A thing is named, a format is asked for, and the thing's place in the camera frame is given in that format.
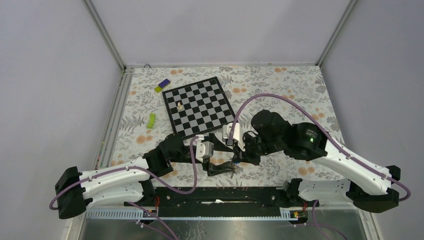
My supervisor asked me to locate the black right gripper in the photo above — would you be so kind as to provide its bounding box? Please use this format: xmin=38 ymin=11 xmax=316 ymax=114
xmin=232 ymin=131 xmax=284 ymax=166

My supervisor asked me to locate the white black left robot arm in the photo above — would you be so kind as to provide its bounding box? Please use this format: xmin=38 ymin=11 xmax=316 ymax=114
xmin=49 ymin=133 xmax=233 ymax=220

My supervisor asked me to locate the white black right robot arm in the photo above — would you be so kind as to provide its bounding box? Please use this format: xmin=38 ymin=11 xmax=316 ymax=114
xmin=226 ymin=110 xmax=401 ymax=213

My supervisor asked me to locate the black grey chessboard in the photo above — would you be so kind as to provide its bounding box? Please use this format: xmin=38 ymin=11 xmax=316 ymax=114
xmin=162 ymin=76 xmax=235 ymax=140

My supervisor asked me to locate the green arch toy block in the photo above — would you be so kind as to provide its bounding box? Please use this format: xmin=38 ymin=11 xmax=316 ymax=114
xmin=146 ymin=113 xmax=156 ymax=129

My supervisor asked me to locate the floral table mat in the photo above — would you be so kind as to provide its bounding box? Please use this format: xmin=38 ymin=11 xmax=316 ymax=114
xmin=108 ymin=66 xmax=343 ymax=187

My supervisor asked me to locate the purple yellow toy brick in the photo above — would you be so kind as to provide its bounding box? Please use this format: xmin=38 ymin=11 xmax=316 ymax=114
xmin=154 ymin=78 xmax=171 ymax=93

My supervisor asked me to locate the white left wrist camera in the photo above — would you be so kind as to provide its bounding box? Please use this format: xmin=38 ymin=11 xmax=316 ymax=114
xmin=195 ymin=141 xmax=214 ymax=162

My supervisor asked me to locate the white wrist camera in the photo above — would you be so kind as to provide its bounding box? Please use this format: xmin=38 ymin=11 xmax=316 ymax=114
xmin=222 ymin=122 xmax=245 ymax=152
xmin=195 ymin=141 xmax=214 ymax=162

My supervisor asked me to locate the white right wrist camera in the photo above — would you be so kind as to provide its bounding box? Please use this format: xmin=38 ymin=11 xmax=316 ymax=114
xmin=222 ymin=122 xmax=245 ymax=152

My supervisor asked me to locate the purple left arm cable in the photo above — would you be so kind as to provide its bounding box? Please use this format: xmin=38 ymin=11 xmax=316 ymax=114
xmin=48 ymin=135 xmax=208 ymax=212

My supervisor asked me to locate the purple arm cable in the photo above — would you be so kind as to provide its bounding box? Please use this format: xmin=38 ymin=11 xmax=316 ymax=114
xmin=48 ymin=135 xmax=208 ymax=212
xmin=226 ymin=93 xmax=412 ymax=203

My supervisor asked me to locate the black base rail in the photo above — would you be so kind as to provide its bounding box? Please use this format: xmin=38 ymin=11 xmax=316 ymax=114
xmin=135 ymin=186 xmax=304 ymax=218

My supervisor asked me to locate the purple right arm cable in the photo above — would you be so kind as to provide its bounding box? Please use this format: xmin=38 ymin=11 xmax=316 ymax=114
xmin=226 ymin=93 xmax=412 ymax=203

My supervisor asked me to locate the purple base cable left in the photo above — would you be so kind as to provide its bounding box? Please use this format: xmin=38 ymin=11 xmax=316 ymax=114
xmin=125 ymin=202 xmax=181 ymax=240

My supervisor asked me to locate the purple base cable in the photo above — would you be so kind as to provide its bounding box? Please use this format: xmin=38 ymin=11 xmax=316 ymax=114
xmin=125 ymin=202 xmax=181 ymax=240
xmin=291 ymin=202 xmax=345 ymax=240

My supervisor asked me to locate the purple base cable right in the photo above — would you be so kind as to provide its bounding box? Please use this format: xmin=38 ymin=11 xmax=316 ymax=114
xmin=291 ymin=202 xmax=345 ymax=240

